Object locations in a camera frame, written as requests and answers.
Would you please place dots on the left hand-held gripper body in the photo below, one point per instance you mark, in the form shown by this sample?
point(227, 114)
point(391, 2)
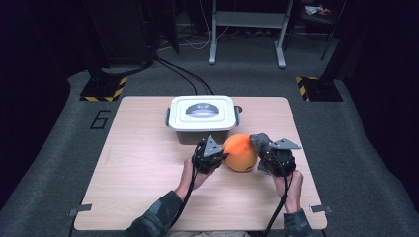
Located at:
point(207, 163)

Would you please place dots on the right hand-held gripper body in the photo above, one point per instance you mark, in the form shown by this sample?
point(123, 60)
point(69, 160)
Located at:
point(280, 163)

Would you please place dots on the orange plush toy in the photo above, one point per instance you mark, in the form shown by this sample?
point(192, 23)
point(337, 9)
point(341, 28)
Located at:
point(240, 153)

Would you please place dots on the clear grey storage box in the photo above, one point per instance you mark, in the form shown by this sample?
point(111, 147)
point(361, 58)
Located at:
point(194, 138)

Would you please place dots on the grey fuzzy cloth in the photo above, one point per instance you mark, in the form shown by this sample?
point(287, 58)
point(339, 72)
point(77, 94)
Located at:
point(260, 141)

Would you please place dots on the white box lid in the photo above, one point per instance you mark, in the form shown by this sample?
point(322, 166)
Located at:
point(184, 120)

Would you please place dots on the person's left hand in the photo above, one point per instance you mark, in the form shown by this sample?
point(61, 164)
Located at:
point(199, 179)

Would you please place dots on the person's right hand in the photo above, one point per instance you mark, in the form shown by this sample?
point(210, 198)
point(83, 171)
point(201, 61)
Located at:
point(294, 191)

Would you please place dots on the dark round table grommet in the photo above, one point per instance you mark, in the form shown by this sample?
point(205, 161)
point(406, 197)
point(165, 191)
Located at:
point(239, 108)

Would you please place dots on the grey tape strip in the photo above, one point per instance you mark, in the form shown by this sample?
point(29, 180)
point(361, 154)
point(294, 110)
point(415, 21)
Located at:
point(321, 209)
point(80, 210)

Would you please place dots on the black striped stand base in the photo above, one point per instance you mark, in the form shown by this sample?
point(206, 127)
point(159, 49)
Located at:
point(102, 89)
point(321, 89)

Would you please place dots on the dark cabinet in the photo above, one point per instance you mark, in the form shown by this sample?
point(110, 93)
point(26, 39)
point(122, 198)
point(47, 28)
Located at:
point(125, 33)

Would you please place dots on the colourful clutter on shelf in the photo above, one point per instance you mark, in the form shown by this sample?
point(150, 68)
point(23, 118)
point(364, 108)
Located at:
point(316, 10)

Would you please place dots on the white metal desk frame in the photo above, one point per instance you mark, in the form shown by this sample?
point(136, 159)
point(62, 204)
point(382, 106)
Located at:
point(250, 19)

